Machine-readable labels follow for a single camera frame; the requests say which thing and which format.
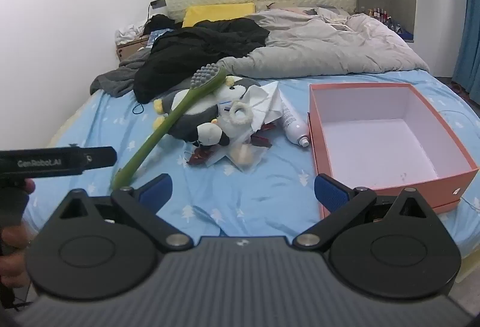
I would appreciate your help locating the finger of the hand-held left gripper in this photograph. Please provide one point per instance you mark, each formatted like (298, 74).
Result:
(101, 158)

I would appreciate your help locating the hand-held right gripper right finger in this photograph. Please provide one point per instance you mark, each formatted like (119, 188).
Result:
(330, 195)

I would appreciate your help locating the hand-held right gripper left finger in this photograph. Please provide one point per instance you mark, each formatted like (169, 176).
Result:
(157, 190)

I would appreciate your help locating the red snack packet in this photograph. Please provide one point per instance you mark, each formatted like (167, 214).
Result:
(197, 158)
(260, 141)

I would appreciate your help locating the pink cardboard box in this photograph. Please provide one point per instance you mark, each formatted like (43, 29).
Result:
(375, 139)

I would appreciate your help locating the clear plastic bag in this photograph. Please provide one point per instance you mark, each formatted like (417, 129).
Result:
(243, 158)

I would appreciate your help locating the person's left hand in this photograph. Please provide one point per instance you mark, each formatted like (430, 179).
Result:
(13, 255)

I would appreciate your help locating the bed with blue sheet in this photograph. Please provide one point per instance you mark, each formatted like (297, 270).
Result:
(262, 199)

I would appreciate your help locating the grey penguin plush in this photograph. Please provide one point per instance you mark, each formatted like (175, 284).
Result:
(195, 122)

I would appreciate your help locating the dark grey blanket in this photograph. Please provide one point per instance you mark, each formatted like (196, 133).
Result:
(112, 81)

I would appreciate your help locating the white spray bottle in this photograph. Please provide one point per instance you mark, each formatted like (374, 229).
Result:
(294, 124)

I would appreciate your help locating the wooden nightstand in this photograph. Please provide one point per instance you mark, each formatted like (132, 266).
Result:
(127, 49)

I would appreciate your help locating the white cloth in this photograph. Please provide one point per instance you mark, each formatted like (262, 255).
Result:
(127, 34)

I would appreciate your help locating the black jacket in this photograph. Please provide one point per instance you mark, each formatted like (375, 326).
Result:
(187, 53)

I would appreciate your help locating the black fluffy cloth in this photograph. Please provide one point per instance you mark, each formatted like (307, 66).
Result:
(159, 23)

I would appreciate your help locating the grey duvet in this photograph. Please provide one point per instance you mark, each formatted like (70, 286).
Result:
(318, 45)

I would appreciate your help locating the blue tray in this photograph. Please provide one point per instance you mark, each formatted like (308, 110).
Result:
(403, 32)

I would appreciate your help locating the yellow pillow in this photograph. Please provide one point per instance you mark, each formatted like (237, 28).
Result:
(210, 13)

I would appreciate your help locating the row of nail polish bottles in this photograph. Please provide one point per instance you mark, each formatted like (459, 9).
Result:
(378, 15)

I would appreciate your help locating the pink pillow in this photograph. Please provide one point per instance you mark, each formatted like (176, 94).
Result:
(288, 7)

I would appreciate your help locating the blue curtain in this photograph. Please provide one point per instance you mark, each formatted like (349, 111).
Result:
(468, 49)

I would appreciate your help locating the black wall socket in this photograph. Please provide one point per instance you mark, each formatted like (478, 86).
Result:
(158, 3)

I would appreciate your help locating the white grey wall cabinet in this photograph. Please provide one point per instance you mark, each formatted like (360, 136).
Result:
(435, 11)

